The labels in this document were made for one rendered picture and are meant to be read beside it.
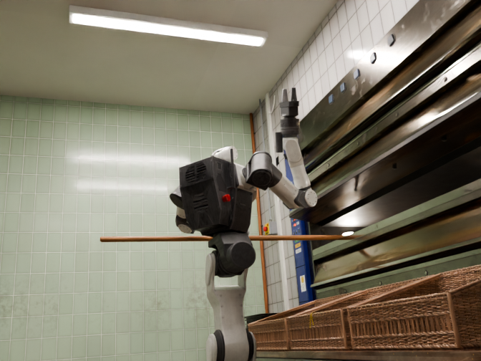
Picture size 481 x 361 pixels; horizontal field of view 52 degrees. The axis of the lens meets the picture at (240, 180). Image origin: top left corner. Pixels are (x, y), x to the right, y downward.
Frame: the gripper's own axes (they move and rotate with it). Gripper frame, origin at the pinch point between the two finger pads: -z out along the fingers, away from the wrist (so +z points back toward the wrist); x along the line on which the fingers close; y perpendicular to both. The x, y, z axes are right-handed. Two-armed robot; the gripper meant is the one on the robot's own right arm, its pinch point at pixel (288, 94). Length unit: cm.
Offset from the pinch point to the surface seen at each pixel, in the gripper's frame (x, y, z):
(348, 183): 14, 43, 45
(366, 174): 0, 44, 40
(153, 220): 183, -23, 84
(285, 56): 123, 68, -38
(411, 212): -24, 51, 57
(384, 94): 6, 60, -1
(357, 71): 32, 63, -15
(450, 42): -41, 56, -19
